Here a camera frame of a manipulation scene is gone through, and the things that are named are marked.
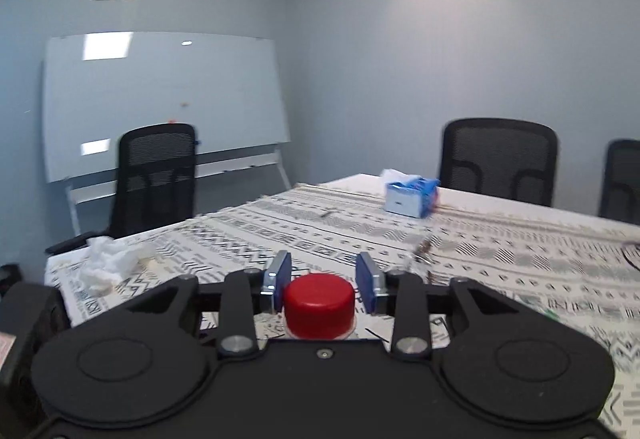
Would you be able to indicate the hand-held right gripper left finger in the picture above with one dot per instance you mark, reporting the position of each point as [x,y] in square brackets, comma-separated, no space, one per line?
[283,275]

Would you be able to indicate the small clear wrapper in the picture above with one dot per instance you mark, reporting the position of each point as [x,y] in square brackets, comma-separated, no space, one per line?
[424,253]

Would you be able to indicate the red bottle cap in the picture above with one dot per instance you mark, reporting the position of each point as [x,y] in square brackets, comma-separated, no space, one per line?
[318,309]

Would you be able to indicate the blue tissue box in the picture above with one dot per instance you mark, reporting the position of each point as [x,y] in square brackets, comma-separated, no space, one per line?
[407,199]

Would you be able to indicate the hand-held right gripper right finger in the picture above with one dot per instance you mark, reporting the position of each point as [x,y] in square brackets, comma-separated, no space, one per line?
[366,280]

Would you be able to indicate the patterned white tablecloth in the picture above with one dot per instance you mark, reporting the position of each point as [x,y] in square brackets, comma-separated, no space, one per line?
[325,229]

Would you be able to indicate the whiteboard on stand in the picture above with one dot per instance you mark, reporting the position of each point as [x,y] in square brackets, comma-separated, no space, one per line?
[165,94]

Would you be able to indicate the black mesh office chair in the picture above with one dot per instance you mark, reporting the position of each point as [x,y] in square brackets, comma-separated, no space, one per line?
[500,159]
[155,179]
[622,184]

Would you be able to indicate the crumpled white tissue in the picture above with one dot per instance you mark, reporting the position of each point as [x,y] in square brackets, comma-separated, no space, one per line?
[107,264]

